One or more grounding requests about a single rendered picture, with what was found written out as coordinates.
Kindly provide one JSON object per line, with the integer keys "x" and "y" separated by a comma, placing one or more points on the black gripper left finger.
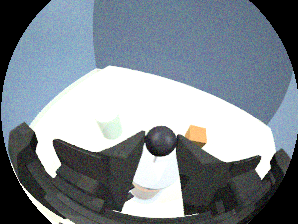
{"x": 114, "y": 167}

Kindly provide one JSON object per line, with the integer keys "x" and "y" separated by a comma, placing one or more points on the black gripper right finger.
{"x": 202, "y": 174}

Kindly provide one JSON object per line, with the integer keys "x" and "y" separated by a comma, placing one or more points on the glass french press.
{"x": 158, "y": 166}

